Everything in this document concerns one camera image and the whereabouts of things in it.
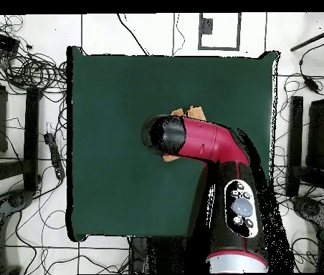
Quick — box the black rectangular box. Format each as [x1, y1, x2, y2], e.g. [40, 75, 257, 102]
[0, 29, 21, 55]

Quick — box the black rounded stand base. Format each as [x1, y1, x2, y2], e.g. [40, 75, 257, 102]
[0, 188, 35, 274]
[291, 195, 324, 231]

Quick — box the black power strip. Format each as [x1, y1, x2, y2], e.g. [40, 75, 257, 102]
[43, 132, 66, 180]

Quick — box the thin black cable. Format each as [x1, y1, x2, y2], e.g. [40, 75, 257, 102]
[116, 12, 151, 56]

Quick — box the black cable tangle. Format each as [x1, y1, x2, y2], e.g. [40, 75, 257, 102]
[0, 51, 68, 92]

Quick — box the black bar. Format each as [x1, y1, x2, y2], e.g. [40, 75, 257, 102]
[23, 86, 42, 192]
[285, 95, 305, 198]

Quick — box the black power adapter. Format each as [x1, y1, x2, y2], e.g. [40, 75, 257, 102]
[302, 76, 321, 95]

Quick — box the black rod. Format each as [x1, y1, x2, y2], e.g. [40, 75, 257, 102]
[290, 24, 324, 53]

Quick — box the grey square frame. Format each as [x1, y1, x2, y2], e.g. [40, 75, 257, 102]
[198, 12, 242, 52]

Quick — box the orange terry towel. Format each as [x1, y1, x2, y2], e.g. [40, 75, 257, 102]
[162, 105, 207, 163]

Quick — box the dark green table cloth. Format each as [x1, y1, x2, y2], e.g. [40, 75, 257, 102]
[65, 45, 280, 243]

